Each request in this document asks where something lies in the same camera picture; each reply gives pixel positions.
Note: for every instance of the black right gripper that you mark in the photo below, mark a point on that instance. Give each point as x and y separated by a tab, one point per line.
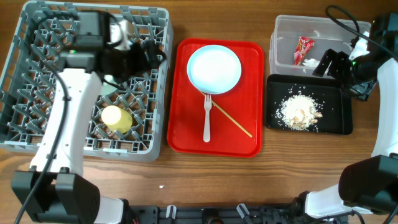
339	58

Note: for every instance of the grey dishwasher rack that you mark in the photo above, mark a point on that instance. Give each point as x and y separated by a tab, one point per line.
27	86

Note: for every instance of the light blue bowl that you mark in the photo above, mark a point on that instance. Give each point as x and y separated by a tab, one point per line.
122	34

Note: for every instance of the red candy wrapper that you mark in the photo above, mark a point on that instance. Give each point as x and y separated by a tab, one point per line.
302	48

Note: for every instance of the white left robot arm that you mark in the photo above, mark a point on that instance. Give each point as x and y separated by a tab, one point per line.
53	189

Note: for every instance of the wooden chopstick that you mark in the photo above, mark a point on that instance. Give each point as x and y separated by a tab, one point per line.
230	116

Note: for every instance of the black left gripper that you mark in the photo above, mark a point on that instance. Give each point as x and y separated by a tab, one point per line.
142	67

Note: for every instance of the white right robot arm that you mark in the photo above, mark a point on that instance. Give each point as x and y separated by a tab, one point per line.
369	186

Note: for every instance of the red plastic tray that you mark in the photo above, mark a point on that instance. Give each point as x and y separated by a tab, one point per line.
244	103

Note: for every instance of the yellow plastic cup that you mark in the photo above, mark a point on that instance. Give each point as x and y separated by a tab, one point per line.
116	119

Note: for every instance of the black food waste tray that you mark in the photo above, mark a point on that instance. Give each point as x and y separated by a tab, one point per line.
328	98

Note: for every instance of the pile of rice scraps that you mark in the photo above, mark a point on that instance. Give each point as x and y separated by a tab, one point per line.
298	111

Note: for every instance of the white plastic fork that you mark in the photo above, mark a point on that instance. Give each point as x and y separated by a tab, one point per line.
207	107

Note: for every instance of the crumpled white tissue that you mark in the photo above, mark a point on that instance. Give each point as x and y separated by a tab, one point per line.
310	62

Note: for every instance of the clear plastic waste bin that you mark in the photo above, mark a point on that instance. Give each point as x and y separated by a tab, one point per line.
288	29

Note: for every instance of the light blue plate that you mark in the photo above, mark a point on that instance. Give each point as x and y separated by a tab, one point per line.
214	69

